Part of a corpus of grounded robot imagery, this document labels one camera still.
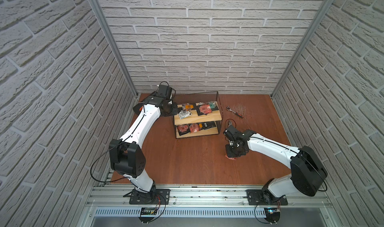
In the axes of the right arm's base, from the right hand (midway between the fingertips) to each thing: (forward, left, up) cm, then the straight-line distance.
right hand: (231, 154), depth 85 cm
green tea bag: (+26, +9, +15) cm, 31 cm away
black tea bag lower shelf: (+22, +11, -1) cm, 24 cm away
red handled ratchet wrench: (+36, -6, -2) cm, 37 cm away
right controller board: (-30, -14, -4) cm, 33 cm away
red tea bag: (-3, 0, +1) cm, 3 cm away
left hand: (+23, +31, +18) cm, 42 cm away
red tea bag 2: (+20, +21, -1) cm, 29 cm away
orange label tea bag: (+26, +24, +14) cm, 38 cm away
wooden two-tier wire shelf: (+21, +19, +13) cm, 31 cm away
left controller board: (-24, +47, -6) cm, 53 cm away
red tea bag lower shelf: (+20, +29, -1) cm, 35 cm away
